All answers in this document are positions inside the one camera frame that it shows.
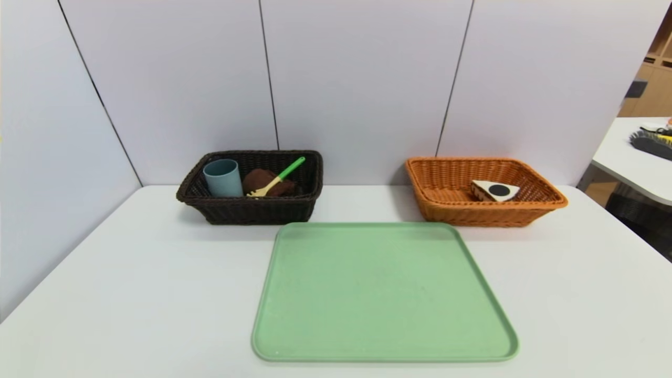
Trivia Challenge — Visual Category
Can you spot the green handled pasta spoon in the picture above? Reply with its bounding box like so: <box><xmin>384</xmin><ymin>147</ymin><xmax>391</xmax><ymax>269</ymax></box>
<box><xmin>246</xmin><ymin>156</ymin><xmax>306</xmax><ymax>199</ymax></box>

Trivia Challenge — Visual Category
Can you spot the brown towel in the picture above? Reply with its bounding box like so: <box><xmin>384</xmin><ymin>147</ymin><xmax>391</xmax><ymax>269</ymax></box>
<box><xmin>242</xmin><ymin>169</ymin><xmax>296</xmax><ymax>197</ymax></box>

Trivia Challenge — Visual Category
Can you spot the blue plastic cup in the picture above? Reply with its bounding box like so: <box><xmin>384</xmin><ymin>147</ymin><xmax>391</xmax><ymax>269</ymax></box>
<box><xmin>203</xmin><ymin>159</ymin><xmax>244</xmax><ymax>198</ymax></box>

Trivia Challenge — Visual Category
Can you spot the chocolate blueberry cake slice toy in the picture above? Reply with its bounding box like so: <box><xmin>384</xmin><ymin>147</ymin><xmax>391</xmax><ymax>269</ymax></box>
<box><xmin>470</xmin><ymin>180</ymin><xmax>521</xmax><ymax>203</ymax></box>

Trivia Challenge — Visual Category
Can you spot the dark brown wicker basket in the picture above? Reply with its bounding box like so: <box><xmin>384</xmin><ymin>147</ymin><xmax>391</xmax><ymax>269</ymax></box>
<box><xmin>176</xmin><ymin>150</ymin><xmax>323</xmax><ymax>226</ymax></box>

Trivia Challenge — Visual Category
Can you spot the orange wicker basket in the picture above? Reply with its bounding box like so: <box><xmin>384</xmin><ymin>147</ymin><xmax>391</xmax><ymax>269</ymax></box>
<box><xmin>405</xmin><ymin>156</ymin><xmax>569</xmax><ymax>228</ymax></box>

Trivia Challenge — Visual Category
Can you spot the light green plastic tray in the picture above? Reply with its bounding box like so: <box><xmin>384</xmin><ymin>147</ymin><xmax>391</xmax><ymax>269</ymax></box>
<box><xmin>251</xmin><ymin>222</ymin><xmax>520</xmax><ymax>363</ymax></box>

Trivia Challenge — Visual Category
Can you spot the white side table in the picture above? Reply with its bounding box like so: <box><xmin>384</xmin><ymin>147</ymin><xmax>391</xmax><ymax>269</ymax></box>
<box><xmin>592</xmin><ymin>117</ymin><xmax>672</xmax><ymax>206</ymax></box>

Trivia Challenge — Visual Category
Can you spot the black woven bin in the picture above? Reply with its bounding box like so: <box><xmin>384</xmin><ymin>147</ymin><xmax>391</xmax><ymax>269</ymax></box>
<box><xmin>606</xmin><ymin>192</ymin><xmax>672</xmax><ymax>261</ymax></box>

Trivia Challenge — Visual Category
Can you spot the black bristle brush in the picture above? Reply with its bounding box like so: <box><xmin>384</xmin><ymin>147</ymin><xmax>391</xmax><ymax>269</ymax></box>
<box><xmin>629</xmin><ymin>130</ymin><xmax>672</xmax><ymax>161</ymax></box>

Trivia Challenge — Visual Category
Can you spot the wooden shelf unit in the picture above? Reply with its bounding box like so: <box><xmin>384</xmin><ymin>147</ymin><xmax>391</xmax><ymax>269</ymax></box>
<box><xmin>618</xmin><ymin>10</ymin><xmax>672</xmax><ymax>117</ymax></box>

